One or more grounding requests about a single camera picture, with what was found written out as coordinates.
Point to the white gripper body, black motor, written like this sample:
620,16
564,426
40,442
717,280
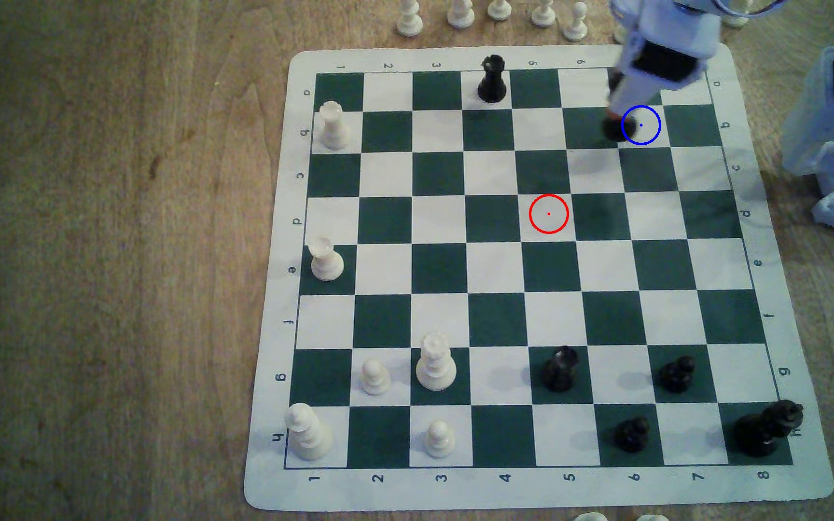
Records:
654,61

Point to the white pawn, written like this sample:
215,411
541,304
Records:
499,9
736,22
375,379
460,14
617,35
575,25
439,440
544,14
409,20

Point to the black queen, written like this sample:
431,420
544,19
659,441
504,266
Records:
616,130

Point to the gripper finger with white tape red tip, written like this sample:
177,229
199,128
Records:
634,98

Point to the black rook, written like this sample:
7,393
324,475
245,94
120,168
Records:
491,83

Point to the white rook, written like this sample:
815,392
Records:
334,129
326,262

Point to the white chess piece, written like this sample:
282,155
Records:
591,516
652,517

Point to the black king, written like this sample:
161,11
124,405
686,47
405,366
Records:
761,430

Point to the white queen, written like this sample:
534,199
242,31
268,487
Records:
435,365

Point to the green and white chess mat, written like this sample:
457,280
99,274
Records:
533,289

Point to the white bishop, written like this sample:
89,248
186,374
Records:
308,434

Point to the black pawn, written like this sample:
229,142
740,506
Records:
632,435
677,376

